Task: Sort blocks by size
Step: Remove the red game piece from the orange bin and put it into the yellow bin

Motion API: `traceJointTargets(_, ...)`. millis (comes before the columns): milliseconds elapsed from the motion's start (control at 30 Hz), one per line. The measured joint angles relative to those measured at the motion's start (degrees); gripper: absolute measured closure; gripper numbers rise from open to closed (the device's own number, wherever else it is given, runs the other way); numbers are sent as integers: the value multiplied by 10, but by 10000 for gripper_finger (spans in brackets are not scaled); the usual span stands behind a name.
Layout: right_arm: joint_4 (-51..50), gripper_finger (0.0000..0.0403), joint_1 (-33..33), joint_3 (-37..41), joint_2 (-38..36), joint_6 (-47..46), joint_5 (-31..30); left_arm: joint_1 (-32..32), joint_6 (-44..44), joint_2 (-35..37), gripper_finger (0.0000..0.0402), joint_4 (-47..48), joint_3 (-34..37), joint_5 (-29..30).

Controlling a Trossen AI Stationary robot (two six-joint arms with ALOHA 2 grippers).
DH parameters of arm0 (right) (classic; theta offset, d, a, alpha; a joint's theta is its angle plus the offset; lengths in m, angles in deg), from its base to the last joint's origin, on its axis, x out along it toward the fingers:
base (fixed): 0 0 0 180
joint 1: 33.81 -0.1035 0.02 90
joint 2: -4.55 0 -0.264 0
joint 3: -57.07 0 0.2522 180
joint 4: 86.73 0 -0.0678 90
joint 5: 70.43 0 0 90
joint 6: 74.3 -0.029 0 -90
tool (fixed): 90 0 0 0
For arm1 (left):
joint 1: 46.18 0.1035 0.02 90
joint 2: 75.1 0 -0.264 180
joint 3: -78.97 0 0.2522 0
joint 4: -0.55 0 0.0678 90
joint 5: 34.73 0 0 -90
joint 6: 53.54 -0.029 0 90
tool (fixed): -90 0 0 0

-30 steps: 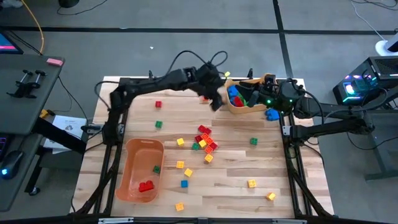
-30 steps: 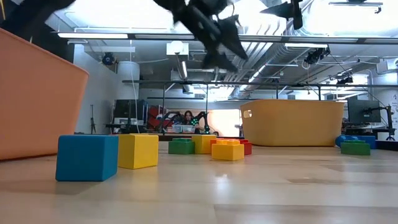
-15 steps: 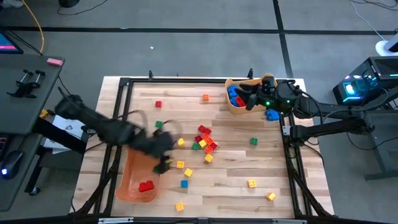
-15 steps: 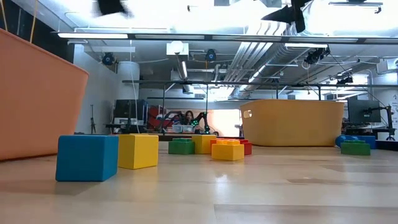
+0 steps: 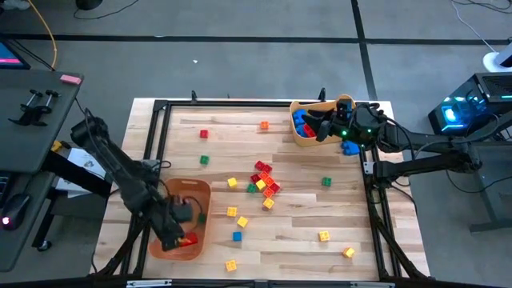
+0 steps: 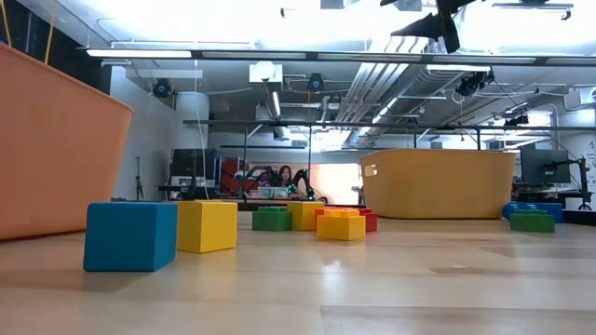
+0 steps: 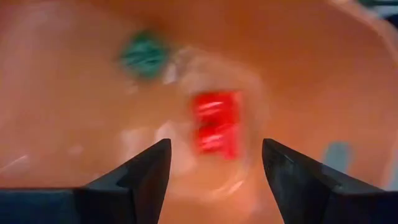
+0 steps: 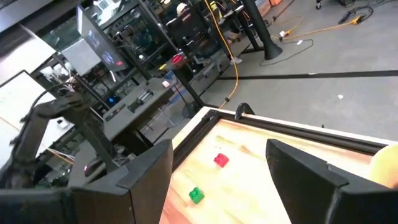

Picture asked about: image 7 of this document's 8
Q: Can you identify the small red building block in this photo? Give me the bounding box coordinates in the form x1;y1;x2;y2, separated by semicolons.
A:
190;89;244;161

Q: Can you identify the small green building block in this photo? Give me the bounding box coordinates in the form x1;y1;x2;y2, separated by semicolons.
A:
119;29;171;81

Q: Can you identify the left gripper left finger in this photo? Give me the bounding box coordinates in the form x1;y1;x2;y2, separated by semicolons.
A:
74;138;173;224

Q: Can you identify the orange plastic bin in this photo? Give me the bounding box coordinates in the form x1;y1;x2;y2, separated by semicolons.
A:
0;0;398;224

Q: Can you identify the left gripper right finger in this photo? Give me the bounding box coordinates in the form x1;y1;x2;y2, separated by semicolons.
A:
262;138;385;224

